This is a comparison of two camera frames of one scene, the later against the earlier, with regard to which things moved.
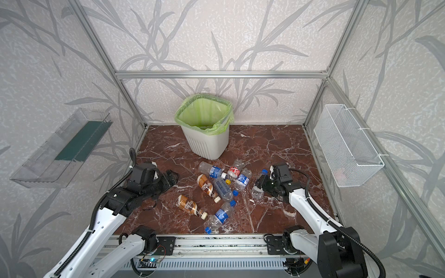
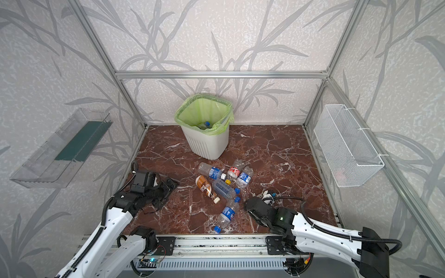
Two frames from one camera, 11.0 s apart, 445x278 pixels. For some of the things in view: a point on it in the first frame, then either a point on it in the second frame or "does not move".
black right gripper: (266, 182) to (255, 205)
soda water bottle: (223, 189) does not move
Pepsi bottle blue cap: (258, 193) to (205, 125)
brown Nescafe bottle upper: (207, 186) does not move
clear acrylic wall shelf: (55, 165) does not move
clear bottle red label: (234, 171) does not move
